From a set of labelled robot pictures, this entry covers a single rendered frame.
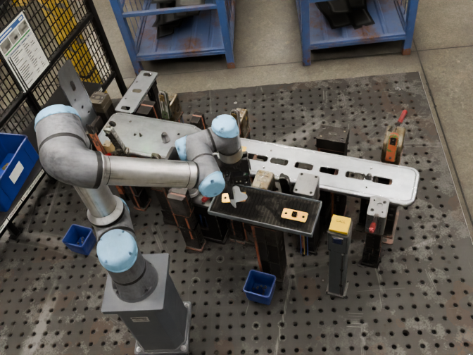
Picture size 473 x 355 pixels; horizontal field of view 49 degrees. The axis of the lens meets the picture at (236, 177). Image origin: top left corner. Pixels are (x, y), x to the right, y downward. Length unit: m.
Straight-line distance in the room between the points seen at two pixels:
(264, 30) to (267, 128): 1.93
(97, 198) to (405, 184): 1.12
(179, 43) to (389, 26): 1.61
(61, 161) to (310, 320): 1.17
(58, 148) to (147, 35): 3.16
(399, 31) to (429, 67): 0.35
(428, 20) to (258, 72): 1.42
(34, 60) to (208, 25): 2.07
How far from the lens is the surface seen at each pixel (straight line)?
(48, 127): 1.37
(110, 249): 1.60
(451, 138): 3.62
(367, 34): 4.09
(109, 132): 2.10
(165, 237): 2.34
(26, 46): 2.54
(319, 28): 4.17
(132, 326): 1.89
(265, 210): 1.76
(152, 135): 2.32
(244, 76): 4.05
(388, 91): 2.83
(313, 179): 1.90
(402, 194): 2.01
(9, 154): 2.49
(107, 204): 1.60
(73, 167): 1.30
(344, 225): 1.72
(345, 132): 2.16
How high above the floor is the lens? 2.60
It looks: 51 degrees down
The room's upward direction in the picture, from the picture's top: 12 degrees counter-clockwise
